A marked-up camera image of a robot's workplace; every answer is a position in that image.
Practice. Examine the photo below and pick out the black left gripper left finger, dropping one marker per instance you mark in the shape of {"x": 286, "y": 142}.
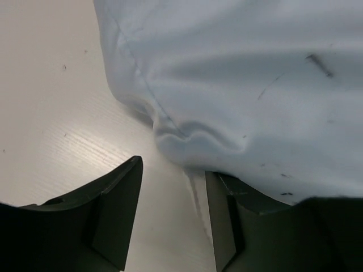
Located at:
{"x": 87, "y": 229}

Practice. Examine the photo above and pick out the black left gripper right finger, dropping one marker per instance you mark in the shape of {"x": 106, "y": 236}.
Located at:
{"x": 253, "y": 232}

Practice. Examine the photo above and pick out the light blue pillowcase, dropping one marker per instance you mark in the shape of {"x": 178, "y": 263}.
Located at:
{"x": 267, "y": 91}

